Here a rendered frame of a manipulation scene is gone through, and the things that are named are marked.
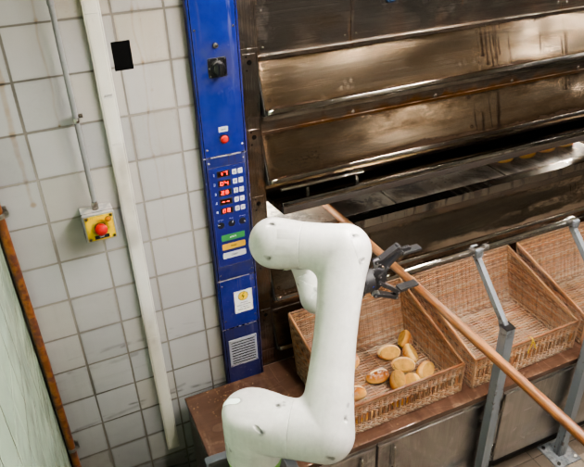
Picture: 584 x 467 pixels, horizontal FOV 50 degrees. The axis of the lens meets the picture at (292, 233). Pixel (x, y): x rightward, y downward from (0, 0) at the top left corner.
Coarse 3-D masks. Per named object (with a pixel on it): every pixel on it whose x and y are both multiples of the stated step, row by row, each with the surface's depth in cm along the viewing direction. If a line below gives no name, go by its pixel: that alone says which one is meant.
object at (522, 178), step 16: (576, 160) 297; (512, 176) 285; (528, 176) 285; (544, 176) 289; (448, 192) 274; (464, 192) 274; (480, 192) 276; (496, 192) 280; (384, 208) 263; (400, 208) 263; (416, 208) 265; (432, 208) 269; (368, 224) 258
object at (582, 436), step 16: (400, 272) 219; (416, 288) 212; (432, 304) 205; (448, 320) 199; (496, 352) 183; (512, 368) 178; (528, 384) 172; (544, 400) 167; (560, 416) 163; (576, 432) 159
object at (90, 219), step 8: (80, 208) 202; (88, 208) 202; (104, 208) 201; (112, 208) 202; (80, 216) 204; (88, 216) 198; (96, 216) 199; (104, 216) 200; (112, 216) 201; (88, 224) 199; (96, 224) 200; (112, 224) 202; (88, 232) 200; (112, 232) 204; (88, 240) 202; (96, 240) 203
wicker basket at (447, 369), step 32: (384, 288) 274; (288, 320) 258; (384, 320) 278; (416, 320) 271; (416, 352) 273; (448, 352) 255; (384, 384) 258; (416, 384) 239; (448, 384) 249; (384, 416) 240
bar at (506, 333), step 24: (576, 216) 254; (504, 240) 241; (576, 240) 254; (432, 264) 230; (480, 264) 237; (504, 336) 232; (576, 384) 272; (576, 408) 279; (480, 432) 262; (480, 456) 267; (552, 456) 295; (576, 456) 294
